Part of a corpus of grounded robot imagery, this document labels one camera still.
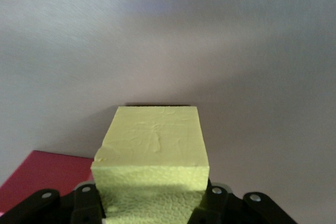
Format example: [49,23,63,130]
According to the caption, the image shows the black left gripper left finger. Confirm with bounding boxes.
[0,183,104,224]

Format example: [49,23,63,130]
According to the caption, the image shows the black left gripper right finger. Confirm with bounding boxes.
[187,182,299,224]

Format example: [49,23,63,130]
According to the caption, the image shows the red foam cube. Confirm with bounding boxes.
[0,150,96,216]

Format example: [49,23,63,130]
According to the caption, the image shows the yellow foam cube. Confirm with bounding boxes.
[90,105,211,224]

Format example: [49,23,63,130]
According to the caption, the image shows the brown table cover sheet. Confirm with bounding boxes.
[0,0,336,224]

